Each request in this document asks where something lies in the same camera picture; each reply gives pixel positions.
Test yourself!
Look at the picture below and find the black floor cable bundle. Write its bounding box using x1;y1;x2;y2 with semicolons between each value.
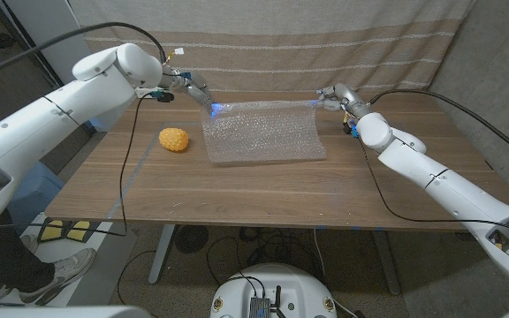
205;227;326;288

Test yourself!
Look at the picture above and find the yellow foot pedal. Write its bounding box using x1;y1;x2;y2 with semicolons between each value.
64;220;91;243
37;219;65;243

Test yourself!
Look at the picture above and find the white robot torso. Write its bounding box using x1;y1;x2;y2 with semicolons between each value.
209;262;338;318

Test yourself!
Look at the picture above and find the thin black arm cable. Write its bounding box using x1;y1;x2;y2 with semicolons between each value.
0;95;146;238
356;130;509;246

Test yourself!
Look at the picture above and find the blue stool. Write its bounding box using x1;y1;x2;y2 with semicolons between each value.
6;161;64;235

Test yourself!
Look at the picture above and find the beige striped curtain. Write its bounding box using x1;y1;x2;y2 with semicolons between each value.
67;0;476;96

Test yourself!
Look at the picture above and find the grey white sneaker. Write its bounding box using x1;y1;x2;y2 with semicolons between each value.
18;246;96;306

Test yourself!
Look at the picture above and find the clear bubble wrap sheet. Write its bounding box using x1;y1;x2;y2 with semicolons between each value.
200;99;328;164

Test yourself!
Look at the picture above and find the black trouser leg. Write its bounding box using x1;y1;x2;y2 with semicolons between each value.
0;211;57;295

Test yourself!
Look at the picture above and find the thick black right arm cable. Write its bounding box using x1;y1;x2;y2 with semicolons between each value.
368;89;509;168

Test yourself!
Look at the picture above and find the grey electronics box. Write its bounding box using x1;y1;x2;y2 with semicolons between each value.
248;296;272;318

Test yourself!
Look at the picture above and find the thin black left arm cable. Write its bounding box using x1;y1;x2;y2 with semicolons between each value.
0;95;146;238

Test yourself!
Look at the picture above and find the white power strip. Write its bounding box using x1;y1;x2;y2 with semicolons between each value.
134;87;161;99

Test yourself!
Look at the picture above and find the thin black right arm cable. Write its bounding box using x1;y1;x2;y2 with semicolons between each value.
356;130;509;246

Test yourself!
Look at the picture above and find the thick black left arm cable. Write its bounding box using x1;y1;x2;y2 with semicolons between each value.
0;21;170;83

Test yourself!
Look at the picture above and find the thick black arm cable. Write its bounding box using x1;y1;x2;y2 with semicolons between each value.
0;21;170;83
368;89;509;168

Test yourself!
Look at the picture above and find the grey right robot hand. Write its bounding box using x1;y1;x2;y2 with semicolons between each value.
315;82;366;117

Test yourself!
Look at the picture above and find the white metal table leg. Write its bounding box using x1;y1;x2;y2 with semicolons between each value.
148;223;177;285
371;230;402;296

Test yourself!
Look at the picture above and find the orange textured ball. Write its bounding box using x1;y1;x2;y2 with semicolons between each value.
158;127;190;153

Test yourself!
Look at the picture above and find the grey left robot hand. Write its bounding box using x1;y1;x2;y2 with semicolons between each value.
172;70;217;117

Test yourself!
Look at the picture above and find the round black floor fan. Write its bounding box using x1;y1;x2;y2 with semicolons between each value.
177;224;209;255

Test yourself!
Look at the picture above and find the white pillar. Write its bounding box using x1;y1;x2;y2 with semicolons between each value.
4;0;118;133

